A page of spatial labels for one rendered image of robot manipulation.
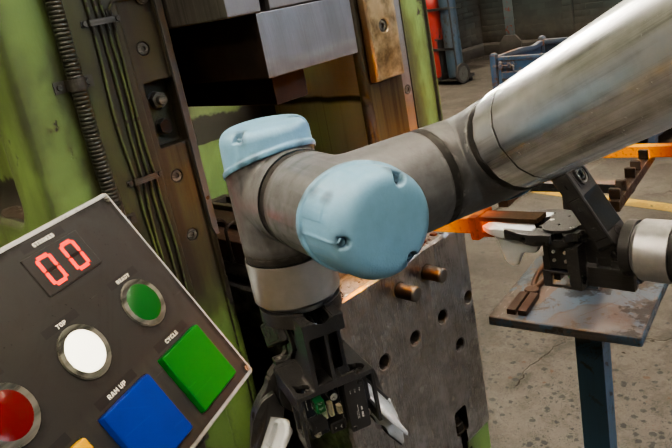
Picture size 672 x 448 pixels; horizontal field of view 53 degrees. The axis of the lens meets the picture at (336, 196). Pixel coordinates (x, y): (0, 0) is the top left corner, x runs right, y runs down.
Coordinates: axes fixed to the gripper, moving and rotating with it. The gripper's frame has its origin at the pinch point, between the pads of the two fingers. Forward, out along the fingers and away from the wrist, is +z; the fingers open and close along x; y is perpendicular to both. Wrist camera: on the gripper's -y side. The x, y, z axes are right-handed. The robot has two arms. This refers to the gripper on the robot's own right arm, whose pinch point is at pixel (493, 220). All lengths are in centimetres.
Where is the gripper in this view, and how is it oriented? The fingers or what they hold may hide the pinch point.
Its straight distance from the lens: 97.5
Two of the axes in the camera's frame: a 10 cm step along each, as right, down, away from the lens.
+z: -7.0, -0.5, 7.1
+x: 6.8, -3.5, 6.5
